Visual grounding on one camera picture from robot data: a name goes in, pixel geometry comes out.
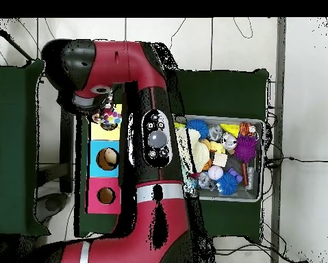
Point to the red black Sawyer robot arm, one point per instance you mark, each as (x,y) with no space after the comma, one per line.
(119,63)

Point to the dark green side table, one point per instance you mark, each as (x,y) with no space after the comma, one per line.
(13,123)

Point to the grey metal rail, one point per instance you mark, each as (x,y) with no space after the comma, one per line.
(281,54)

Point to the dark green tablecloth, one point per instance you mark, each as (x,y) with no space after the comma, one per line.
(224,90)

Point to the metal mesh bin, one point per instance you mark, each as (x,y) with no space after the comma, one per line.
(235,195)

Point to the white baseball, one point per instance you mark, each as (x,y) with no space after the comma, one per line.
(215,172)

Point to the orange striped tiger plush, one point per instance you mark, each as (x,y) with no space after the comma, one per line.
(245,128)

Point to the cream knitted cloth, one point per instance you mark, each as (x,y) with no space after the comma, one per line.
(200,156)

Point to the wooden box with three holes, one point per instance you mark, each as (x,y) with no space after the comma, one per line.
(98,169)

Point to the blue spiky ball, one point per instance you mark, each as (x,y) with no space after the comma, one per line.
(199,127)
(226,184)

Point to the purple spiky ball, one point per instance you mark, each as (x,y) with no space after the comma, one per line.
(245,148)

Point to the white cloth with colourful spots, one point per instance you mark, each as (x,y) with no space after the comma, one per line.
(113,118)

